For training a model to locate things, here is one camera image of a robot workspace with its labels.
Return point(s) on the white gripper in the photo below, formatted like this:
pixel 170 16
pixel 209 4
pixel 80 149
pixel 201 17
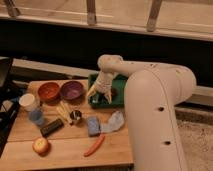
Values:
pixel 102 84

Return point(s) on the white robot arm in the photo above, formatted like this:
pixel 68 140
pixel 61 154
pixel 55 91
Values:
pixel 151 92

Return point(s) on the purple bowl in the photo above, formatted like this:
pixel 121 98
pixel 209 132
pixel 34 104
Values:
pixel 71 90

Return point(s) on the orange-red bowl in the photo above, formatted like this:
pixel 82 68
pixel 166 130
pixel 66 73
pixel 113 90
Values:
pixel 48 91

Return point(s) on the green plastic tray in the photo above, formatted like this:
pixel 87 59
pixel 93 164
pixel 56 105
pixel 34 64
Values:
pixel 118 83

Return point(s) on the dark red grape bunch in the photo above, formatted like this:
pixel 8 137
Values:
pixel 113 92

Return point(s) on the clear plastic bag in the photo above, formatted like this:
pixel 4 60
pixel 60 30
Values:
pixel 115 122

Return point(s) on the small metal cup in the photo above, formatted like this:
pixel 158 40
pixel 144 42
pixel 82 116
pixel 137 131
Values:
pixel 76 116

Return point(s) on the blue sponge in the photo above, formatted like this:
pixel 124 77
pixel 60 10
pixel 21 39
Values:
pixel 93 126

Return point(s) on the dark chocolate bar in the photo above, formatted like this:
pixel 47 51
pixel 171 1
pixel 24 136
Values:
pixel 51 127

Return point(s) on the blue plastic cup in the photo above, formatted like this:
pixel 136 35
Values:
pixel 36 116

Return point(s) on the white plastic cup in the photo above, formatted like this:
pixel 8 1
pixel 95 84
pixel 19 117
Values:
pixel 29 102

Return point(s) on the red yellow apple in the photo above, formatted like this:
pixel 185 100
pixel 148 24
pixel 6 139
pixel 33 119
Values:
pixel 41 145

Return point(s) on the black equipment at left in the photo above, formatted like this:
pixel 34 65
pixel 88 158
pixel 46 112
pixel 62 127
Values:
pixel 8 101

